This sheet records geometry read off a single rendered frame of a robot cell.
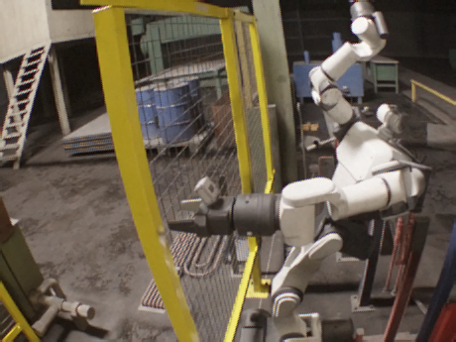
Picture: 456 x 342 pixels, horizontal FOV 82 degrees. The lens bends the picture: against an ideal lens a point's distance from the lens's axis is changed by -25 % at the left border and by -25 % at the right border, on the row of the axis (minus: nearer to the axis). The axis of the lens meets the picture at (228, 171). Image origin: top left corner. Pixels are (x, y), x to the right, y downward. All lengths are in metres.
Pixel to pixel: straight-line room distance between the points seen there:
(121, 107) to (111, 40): 0.14
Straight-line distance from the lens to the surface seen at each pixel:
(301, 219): 0.66
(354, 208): 0.70
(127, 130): 0.67
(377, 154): 1.09
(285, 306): 1.46
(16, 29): 10.03
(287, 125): 3.13
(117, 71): 0.66
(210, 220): 0.67
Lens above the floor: 1.69
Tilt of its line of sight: 23 degrees down
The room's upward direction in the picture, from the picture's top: 8 degrees counter-clockwise
